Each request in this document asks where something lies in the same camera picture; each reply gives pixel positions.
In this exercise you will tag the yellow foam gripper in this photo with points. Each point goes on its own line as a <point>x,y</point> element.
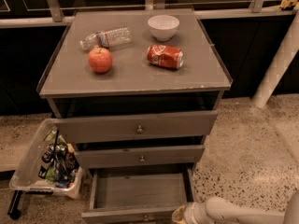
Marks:
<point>191,214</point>

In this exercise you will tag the grey bottom drawer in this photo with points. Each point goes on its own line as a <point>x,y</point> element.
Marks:
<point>139,195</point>

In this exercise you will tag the grey drawer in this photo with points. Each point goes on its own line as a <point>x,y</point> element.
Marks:
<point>139,195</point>
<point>130,157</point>
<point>136,127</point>

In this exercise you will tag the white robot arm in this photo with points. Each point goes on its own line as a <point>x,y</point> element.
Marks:
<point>216,210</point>

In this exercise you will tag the grey middle drawer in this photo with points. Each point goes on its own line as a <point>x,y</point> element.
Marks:
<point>130,157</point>

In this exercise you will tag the grey top drawer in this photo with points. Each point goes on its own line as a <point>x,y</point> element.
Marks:
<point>136,127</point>

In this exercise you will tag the grey drawer cabinet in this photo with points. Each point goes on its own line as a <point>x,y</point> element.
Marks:
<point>134,86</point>

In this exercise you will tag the snack packets in bin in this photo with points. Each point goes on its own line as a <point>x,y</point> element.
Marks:
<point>62,165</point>

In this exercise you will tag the clear plastic storage bin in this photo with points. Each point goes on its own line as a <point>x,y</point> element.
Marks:
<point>26,176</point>

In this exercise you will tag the crushed red soda can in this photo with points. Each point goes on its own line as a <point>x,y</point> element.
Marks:
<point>165,56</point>

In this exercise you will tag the black bin wheel leg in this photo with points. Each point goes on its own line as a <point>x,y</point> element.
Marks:
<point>13,211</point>

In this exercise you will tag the red apple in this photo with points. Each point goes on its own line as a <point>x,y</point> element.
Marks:
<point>100,60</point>

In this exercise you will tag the white bowl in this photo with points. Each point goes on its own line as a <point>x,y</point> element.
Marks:
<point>163,27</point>

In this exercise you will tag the clear plastic water bottle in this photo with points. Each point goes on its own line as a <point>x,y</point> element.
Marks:
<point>107,38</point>

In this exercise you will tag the white diagonal pole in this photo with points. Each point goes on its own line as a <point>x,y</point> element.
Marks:
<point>279,65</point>

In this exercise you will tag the metal railing with brackets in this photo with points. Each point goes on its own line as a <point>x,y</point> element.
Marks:
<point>38,13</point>

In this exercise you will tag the yellow object on rail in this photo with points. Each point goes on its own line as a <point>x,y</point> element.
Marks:
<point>288,4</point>

